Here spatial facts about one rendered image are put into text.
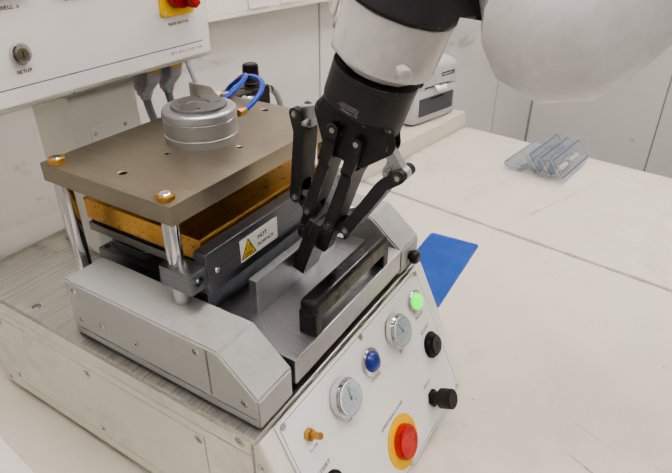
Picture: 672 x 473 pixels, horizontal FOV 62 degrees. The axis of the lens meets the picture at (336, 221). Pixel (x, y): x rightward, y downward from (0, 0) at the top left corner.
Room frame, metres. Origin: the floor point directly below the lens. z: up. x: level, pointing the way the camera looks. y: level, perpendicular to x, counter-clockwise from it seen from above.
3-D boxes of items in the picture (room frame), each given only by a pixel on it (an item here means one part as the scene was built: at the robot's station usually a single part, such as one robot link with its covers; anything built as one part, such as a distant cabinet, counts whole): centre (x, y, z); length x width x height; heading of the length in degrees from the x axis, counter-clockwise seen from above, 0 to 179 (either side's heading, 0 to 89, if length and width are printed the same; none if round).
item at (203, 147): (0.61, 0.16, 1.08); 0.31 x 0.24 x 0.13; 148
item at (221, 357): (0.42, 0.16, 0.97); 0.25 x 0.05 x 0.07; 58
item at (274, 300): (0.55, 0.10, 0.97); 0.30 x 0.22 x 0.08; 58
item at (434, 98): (1.61, -0.20, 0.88); 0.25 x 0.20 x 0.17; 44
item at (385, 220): (0.66, 0.01, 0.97); 0.26 x 0.05 x 0.07; 58
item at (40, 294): (0.59, 0.17, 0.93); 0.46 x 0.35 x 0.01; 58
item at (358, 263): (0.48, -0.01, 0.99); 0.15 x 0.02 x 0.04; 148
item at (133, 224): (0.58, 0.14, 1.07); 0.22 x 0.17 x 0.10; 148
